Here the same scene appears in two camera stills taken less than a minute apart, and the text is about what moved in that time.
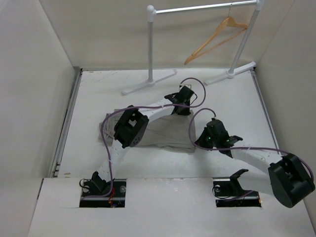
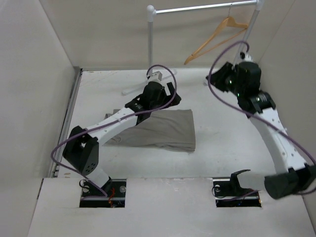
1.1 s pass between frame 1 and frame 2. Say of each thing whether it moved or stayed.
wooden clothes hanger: stayed
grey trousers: stayed
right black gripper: moved
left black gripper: moved
